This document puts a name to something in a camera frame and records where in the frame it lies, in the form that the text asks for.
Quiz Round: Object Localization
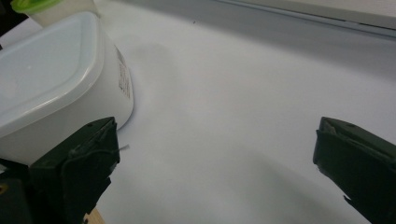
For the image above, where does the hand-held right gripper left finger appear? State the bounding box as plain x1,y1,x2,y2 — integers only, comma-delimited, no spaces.
29,116,121,224

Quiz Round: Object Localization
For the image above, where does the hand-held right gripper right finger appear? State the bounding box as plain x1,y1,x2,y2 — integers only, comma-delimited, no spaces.
312,116,396,224

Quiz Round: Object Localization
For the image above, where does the white lidded plastic container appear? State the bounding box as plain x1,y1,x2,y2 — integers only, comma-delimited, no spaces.
0,11,135,166

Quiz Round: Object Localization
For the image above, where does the wooden table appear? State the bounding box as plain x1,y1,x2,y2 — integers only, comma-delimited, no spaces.
83,207,106,224

